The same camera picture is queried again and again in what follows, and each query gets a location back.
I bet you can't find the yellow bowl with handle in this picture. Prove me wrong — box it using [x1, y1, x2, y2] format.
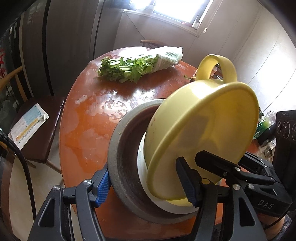
[144, 54, 259, 200]

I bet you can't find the grey stone bowl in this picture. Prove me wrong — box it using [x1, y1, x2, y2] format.
[107, 99, 197, 225]

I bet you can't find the white plastic bowl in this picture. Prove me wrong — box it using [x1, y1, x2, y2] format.
[137, 132, 198, 215]

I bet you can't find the green plastic bottle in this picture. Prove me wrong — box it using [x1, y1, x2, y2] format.
[253, 111, 276, 139]

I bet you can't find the dark seat wooden chair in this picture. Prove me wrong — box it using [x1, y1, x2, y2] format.
[1, 66, 65, 173]

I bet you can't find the far carrot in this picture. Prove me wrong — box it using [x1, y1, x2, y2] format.
[184, 70, 198, 82]

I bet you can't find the printed paper leaflet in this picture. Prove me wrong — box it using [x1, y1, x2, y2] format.
[8, 103, 50, 150]

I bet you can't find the celery in plastic bag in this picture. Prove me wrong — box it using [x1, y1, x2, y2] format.
[97, 46, 183, 83]

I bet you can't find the window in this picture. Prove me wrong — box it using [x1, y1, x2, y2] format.
[122, 1, 214, 37]

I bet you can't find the dark refrigerator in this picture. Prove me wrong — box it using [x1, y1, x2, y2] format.
[1, 1, 129, 97]

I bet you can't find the black cable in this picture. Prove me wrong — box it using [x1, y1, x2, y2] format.
[0, 131, 38, 220]

